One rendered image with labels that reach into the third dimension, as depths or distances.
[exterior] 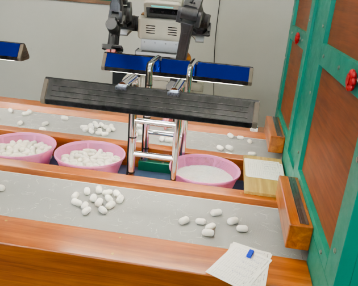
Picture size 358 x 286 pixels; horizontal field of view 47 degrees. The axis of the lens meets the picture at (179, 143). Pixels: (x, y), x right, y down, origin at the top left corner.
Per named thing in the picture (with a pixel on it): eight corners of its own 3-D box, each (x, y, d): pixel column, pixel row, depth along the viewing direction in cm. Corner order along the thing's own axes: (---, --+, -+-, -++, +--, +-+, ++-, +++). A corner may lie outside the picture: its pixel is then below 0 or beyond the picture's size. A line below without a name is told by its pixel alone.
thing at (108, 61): (106, 67, 179) (106, 50, 176) (251, 82, 173) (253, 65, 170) (100, 70, 171) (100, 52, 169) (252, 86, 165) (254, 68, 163)
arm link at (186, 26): (203, 10, 187) (180, 4, 188) (200, 14, 182) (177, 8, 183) (186, 92, 212) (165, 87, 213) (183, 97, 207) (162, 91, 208)
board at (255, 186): (242, 156, 168) (243, 154, 167) (280, 162, 166) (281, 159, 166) (243, 193, 137) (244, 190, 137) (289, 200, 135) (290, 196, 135)
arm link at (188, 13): (207, -9, 182) (185, -15, 183) (198, 21, 183) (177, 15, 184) (211, 16, 226) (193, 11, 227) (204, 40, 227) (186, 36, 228)
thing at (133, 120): (124, 192, 150) (129, 70, 134) (179, 200, 148) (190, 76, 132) (108, 219, 132) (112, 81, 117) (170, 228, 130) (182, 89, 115)
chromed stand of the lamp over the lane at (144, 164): (147, 153, 187) (153, 53, 172) (191, 158, 185) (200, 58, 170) (137, 169, 169) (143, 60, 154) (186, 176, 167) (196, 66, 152)
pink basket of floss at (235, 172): (154, 183, 160) (155, 160, 156) (208, 170, 174) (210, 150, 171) (195, 214, 139) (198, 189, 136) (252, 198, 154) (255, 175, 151)
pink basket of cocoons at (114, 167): (55, 162, 170) (55, 140, 167) (121, 160, 177) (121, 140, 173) (53, 192, 146) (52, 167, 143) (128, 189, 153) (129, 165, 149)
